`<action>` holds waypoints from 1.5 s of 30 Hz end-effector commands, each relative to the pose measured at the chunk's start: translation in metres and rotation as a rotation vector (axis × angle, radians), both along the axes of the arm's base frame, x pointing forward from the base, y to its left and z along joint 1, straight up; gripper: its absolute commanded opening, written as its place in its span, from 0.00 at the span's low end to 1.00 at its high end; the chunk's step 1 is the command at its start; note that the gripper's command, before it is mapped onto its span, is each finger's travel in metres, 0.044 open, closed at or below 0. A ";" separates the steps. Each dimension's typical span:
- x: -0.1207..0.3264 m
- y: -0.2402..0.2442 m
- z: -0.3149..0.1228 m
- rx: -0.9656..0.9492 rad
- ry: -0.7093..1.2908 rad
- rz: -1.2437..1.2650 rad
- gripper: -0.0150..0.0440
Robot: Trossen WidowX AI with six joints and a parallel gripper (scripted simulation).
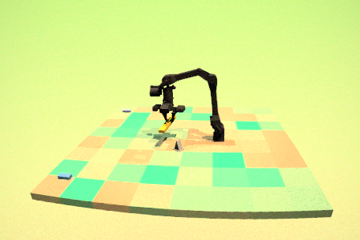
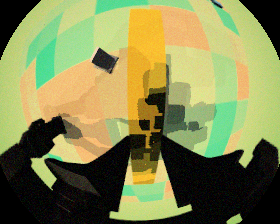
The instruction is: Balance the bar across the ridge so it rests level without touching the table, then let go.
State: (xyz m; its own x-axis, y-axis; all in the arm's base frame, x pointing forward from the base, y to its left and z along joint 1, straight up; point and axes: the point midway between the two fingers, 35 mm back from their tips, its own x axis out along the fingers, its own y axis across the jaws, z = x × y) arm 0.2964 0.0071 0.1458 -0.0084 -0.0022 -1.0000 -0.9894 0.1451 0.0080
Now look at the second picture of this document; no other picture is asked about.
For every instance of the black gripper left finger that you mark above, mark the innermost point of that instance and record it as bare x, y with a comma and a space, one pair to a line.
104, 176

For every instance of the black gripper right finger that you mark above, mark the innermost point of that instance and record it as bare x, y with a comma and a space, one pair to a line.
189, 172

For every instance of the yellow bar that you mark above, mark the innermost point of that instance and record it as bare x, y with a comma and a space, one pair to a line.
146, 92

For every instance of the small blue flat block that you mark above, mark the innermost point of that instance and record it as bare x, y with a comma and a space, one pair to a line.
218, 4

